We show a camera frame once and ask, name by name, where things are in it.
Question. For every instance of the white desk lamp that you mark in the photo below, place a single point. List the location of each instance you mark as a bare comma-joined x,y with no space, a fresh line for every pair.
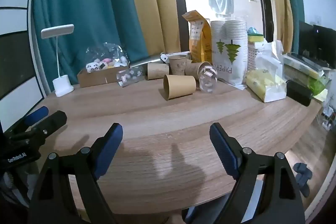
63,86

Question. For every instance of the white perforated basket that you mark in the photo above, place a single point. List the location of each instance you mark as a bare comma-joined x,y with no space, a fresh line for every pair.
252,56

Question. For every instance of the blue chair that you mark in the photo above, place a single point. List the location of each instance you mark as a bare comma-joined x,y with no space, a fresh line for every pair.
191,214

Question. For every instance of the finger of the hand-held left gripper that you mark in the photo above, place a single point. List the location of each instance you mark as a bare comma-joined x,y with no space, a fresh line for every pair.
52,124
38,114

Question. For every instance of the black monitor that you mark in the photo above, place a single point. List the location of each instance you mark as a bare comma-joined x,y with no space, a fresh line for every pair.
319,45

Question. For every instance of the black case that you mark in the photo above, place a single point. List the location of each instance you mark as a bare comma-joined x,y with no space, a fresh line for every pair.
299,92

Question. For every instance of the brown cardboard box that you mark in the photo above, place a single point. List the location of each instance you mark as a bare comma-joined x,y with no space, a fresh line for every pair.
92,79

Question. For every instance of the yellow green sponge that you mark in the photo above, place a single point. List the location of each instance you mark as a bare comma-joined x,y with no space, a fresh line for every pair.
256,37

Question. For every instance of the yellow tissue pack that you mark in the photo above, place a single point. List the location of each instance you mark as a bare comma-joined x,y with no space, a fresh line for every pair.
265,85

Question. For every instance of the green bag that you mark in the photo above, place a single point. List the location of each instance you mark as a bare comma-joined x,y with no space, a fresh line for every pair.
316,85

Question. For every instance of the clear plastic cup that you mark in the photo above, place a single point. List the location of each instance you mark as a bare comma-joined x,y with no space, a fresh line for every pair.
128,77
208,79

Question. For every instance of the white plastic bag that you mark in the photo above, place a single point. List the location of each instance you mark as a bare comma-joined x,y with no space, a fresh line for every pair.
270,61

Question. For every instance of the clear bag of small toys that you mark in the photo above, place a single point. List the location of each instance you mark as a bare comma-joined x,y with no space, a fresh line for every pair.
105,64

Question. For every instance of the silver foil bag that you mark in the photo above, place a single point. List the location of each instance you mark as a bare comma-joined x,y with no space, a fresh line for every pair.
147,60

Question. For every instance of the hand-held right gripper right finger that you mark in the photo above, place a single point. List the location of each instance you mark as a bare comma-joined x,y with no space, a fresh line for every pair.
221,146

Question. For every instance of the brown paper cup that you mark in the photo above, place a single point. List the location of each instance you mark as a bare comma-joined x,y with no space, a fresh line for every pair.
193,69
181,86
178,65
157,71

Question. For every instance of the stack of books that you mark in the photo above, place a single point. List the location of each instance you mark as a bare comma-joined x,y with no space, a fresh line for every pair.
302,64

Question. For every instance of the packaged stack of white cups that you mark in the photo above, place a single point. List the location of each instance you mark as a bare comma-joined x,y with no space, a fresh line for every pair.
228,61

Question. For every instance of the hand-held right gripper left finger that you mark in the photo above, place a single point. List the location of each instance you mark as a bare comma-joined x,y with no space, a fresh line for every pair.
111,144

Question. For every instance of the yellow paper bag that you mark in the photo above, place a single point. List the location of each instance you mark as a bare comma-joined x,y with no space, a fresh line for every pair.
200,40

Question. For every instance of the dark grey slipper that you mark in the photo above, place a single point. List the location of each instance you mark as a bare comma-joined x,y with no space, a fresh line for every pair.
302,170
305,188

